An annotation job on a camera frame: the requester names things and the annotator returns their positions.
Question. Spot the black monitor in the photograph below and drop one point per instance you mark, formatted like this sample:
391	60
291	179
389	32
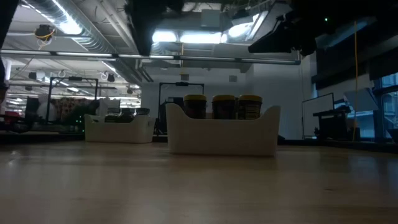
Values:
31	109

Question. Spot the ceiling light panel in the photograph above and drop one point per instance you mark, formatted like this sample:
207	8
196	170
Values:
186	37

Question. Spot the yellow lid spice jar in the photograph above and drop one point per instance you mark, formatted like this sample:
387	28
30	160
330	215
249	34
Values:
195	107
224	109
250	109

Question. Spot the long grey ceiling pipe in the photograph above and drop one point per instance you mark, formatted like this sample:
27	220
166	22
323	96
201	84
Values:
202	58

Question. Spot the person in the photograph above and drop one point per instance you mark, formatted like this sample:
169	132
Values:
90	109

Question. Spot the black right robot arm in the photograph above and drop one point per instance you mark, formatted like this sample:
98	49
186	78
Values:
357	18

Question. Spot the green lid spice jar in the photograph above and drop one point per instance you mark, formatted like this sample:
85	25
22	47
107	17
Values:
143	111

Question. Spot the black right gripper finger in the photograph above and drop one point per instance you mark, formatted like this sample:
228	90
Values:
273	42

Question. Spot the black rig frame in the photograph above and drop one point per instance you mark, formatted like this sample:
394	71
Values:
74	78
182	83

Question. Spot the dark work desk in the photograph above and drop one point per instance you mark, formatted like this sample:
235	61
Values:
332	124

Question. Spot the whiteboard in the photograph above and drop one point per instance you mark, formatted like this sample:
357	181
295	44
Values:
317	115

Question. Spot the red object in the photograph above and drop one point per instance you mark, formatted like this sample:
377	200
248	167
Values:
12	116

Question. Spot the light grey panel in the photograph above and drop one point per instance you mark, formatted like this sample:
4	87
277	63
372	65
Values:
360	99

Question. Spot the window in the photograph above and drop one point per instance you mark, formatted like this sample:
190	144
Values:
387	105

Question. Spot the floral patterned panel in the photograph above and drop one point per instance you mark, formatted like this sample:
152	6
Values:
63	109

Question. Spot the white plastic bin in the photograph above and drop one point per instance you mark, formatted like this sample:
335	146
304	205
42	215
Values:
224	140
118	133

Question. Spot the grey ceiling unit box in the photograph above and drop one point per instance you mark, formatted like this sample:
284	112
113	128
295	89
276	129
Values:
211	18

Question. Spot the silver ventilation duct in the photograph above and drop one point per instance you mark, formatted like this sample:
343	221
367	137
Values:
90	40

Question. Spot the black metal table frame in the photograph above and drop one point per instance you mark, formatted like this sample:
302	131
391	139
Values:
342	144

